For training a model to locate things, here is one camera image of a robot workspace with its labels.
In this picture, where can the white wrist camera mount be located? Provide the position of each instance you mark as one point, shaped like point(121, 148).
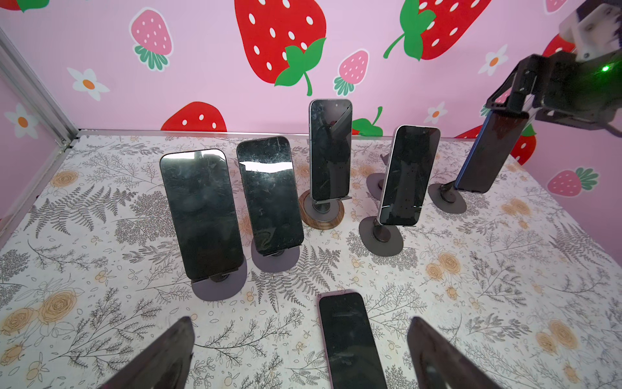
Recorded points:
point(594, 29)

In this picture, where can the dark grey round stand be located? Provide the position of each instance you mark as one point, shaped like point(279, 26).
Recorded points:
point(447, 198)

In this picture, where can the grey round stand leftmost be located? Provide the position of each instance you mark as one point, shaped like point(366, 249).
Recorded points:
point(209, 290)

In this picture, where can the silver-edged black phone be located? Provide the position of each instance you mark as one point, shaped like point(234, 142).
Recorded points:
point(413, 153)

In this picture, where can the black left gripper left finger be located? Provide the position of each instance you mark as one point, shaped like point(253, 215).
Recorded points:
point(165, 363)

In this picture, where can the aluminium left corner post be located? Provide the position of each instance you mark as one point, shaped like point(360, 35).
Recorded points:
point(26, 84)

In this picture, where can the grey folding stand rear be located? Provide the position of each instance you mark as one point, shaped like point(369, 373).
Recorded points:
point(375, 181)

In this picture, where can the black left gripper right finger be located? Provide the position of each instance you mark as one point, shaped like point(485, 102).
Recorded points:
point(438, 364)

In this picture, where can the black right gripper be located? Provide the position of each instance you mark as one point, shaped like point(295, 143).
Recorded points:
point(559, 89)

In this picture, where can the pink-edged black phone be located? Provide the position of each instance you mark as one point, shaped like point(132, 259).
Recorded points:
point(352, 356)

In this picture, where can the tall black phone on wood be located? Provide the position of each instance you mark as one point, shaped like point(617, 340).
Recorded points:
point(330, 126)

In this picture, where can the blue-edged black phone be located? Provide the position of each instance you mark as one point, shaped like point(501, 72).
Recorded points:
point(490, 151)

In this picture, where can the large black phone leftmost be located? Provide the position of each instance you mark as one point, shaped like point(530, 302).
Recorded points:
point(201, 202)

